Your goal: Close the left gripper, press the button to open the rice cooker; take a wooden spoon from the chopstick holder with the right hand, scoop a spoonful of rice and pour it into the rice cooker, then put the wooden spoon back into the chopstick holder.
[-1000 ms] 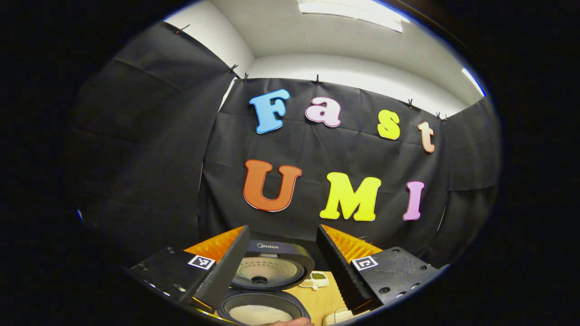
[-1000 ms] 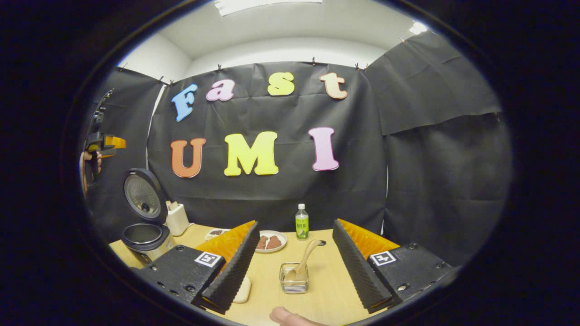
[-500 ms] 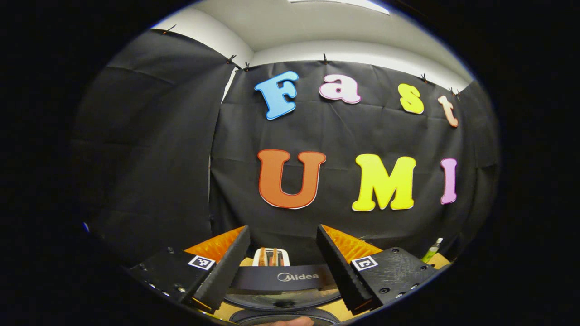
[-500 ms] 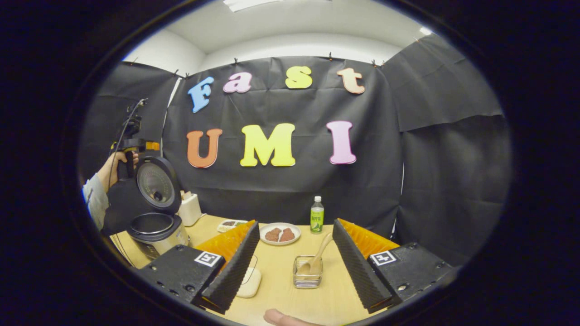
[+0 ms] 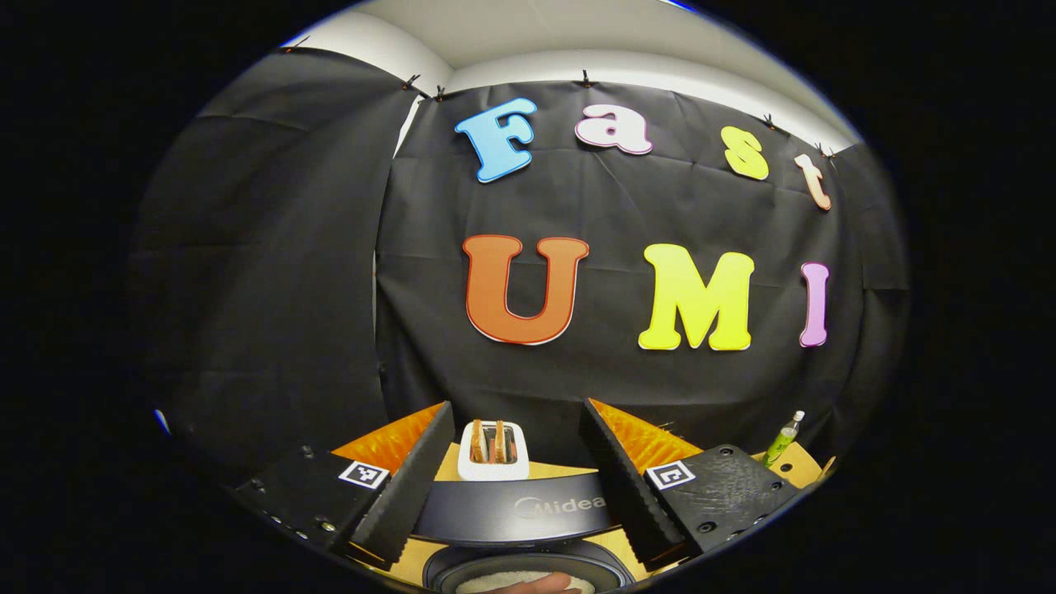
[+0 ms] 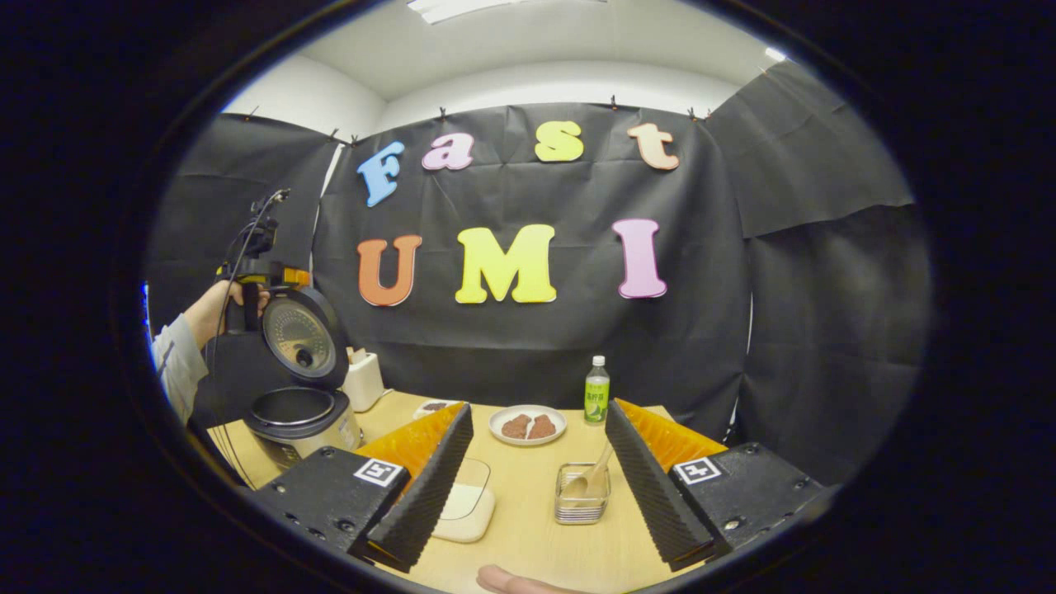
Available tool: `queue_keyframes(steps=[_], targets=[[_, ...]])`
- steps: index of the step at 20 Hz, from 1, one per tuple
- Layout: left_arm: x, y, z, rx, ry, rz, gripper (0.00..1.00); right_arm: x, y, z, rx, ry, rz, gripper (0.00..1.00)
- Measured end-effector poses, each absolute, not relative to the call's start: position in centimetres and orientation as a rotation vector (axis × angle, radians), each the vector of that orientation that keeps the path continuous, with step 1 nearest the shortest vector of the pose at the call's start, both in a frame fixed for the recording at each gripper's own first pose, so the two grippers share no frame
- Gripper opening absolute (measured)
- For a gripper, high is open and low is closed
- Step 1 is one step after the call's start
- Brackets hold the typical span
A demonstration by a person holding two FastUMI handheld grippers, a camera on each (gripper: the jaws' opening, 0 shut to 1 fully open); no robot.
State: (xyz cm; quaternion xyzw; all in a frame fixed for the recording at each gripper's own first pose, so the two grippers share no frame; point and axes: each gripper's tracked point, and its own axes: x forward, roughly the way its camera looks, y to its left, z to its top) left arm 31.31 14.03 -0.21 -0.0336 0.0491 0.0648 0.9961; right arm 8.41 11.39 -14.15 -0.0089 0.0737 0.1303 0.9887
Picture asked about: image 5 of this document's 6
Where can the white rice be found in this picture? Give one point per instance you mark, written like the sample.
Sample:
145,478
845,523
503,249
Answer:
483,584

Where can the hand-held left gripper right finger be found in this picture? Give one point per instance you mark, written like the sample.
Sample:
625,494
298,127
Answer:
627,495

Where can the dark grey rice cooker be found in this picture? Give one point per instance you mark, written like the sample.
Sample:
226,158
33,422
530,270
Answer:
495,511

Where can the toast slice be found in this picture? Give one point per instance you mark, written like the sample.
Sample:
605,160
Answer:
500,441
478,441

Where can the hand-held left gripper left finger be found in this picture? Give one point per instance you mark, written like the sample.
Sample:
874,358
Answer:
404,495

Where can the cream white toaster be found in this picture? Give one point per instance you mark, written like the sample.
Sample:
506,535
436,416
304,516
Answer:
492,472

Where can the green tea bottle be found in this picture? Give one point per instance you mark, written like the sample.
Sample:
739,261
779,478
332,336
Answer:
782,441

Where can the black backdrop cloth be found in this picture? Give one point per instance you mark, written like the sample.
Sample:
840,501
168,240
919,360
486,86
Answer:
272,289

